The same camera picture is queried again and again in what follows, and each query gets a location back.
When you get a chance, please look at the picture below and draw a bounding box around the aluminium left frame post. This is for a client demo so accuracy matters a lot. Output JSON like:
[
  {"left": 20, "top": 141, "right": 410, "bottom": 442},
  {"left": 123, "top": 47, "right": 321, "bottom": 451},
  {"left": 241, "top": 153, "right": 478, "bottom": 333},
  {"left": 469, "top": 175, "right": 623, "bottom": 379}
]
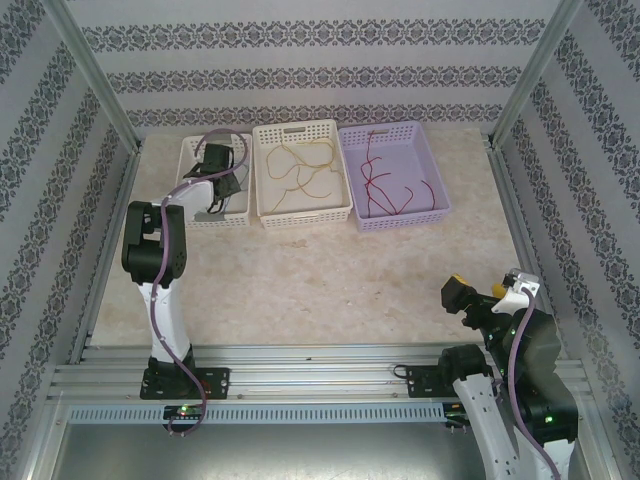
[{"left": 42, "top": 0, "right": 140, "bottom": 151}]

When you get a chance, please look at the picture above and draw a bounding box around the large white perforated basket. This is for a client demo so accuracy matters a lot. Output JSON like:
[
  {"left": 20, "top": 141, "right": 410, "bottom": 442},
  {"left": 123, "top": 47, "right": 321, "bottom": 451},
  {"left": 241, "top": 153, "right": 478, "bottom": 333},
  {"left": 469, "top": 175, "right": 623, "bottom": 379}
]
[{"left": 251, "top": 119, "right": 354, "bottom": 231}]

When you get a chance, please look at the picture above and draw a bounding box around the controller board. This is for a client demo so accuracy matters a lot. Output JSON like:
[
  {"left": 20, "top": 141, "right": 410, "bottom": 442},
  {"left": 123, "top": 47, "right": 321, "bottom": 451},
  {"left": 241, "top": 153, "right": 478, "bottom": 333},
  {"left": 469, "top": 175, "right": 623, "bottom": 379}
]
[
  {"left": 443, "top": 403, "right": 469, "bottom": 429},
  {"left": 163, "top": 404, "right": 205, "bottom": 421}
]

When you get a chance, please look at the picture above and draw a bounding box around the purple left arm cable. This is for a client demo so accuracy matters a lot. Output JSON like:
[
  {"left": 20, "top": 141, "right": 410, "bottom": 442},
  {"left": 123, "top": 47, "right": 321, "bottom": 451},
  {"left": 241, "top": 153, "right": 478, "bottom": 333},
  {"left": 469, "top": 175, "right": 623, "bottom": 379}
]
[{"left": 149, "top": 128, "right": 251, "bottom": 437}]

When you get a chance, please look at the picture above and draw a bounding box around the left controller board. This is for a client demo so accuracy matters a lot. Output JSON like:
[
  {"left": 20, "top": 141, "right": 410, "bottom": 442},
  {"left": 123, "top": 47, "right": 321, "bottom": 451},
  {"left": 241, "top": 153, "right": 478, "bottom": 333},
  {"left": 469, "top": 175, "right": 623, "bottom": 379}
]
[{"left": 163, "top": 404, "right": 205, "bottom": 421}]

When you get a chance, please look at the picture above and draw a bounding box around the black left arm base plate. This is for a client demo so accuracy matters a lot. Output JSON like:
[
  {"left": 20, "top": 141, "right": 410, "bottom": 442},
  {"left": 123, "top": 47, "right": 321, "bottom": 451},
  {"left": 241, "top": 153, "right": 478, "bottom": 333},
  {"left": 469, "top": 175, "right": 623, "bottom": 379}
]
[{"left": 139, "top": 367, "right": 232, "bottom": 401}]

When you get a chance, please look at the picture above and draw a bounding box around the aluminium left side rail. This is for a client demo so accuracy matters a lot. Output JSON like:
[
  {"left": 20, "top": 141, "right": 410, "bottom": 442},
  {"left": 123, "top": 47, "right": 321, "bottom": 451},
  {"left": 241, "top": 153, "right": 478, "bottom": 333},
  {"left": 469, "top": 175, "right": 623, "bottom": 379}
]
[{"left": 64, "top": 142, "right": 149, "bottom": 364}]

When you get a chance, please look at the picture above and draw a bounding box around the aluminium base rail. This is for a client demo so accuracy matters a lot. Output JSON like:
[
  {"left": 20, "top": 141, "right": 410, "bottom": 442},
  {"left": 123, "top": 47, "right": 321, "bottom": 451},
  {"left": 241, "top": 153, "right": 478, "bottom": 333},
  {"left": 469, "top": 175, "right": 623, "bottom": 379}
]
[{"left": 47, "top": 342, "right": 586, "bottom": 404}]

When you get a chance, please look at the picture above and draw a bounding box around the right controller board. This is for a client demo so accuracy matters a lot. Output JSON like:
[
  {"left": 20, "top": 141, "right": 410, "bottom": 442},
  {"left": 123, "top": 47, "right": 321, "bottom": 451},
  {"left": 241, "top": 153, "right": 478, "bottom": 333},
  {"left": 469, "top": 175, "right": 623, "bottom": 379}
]
[{"left": 443, "top": 403, "right": 469, "bottom": 429}]

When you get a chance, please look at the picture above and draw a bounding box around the aluminium right side rail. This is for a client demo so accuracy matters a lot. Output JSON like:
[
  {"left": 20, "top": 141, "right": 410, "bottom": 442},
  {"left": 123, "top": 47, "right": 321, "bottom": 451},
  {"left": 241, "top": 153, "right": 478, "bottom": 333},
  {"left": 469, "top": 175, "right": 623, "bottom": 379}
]
[{"left": 487, "top": 139, "right": 571, "bottom": 361}]

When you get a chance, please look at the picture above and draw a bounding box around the slotted grey cable duct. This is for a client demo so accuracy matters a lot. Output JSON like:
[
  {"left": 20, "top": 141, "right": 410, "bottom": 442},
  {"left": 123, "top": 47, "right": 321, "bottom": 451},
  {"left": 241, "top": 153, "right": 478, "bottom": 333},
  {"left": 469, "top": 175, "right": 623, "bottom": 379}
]
[{"left": 67, "top": 402, "right": 449, "bottom": 425}]

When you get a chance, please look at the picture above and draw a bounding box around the aluminium right frame post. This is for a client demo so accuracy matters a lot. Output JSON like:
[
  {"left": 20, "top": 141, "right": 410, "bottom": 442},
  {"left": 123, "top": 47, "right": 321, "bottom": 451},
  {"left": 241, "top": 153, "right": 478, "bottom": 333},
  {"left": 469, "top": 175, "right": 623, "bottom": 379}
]
[{"left": 492, "top": 0, "right": 584, "bottom": 146}]

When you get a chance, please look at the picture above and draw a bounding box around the aluminium frame post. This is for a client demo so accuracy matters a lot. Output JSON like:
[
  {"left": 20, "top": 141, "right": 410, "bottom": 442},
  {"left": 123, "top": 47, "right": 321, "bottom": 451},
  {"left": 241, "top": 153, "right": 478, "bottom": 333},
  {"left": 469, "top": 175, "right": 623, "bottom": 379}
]
[
  {"left": 42, "top": 0, "right": 140, "bottom": 151},
  {"left": 492, "top": 0, "right": 584, "bottom": 146}
]

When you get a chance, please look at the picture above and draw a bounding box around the purple perforated basket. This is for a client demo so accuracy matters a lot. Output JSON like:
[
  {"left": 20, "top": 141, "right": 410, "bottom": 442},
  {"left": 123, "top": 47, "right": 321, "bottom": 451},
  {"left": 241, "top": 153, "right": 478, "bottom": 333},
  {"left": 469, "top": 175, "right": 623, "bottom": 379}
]
[{"left": 338, "top": 120, "right": 454, "bottom": 235}]

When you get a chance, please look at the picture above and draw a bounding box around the small white perforated basket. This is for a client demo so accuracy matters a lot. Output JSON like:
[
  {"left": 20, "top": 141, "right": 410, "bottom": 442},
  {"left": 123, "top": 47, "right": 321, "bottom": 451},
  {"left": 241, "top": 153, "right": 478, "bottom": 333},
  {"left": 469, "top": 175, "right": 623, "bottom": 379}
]
[{"left": 177, "top": 132, "right": 256, "bottom": 229}]

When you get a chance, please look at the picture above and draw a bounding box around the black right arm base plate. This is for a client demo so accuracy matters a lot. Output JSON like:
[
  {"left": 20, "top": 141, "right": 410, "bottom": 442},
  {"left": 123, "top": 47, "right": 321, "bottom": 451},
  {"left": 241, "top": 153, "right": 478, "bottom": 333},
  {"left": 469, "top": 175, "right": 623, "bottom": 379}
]
[{"left": 404, "top": 363, "right": 459, "bottom": 400}]

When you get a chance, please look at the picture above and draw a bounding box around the grey metal sheet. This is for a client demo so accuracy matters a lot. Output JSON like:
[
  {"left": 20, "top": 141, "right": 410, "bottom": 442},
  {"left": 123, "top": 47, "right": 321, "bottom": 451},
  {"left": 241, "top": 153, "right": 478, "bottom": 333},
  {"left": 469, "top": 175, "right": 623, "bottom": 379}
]
[{"left": 49, "top": 422, "right": 614, "bottom": 480}]

